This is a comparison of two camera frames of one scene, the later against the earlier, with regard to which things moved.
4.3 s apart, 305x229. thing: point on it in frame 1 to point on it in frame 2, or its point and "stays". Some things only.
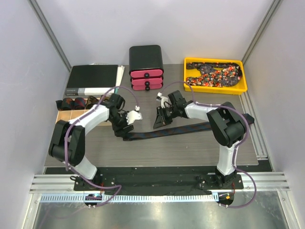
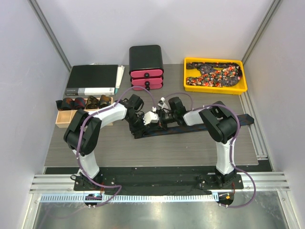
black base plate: x=171 y=178 stays
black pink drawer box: x=145 y=67 stays
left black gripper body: x=119 y=121 to x=136 y=121
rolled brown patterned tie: x=91 y=100 stays
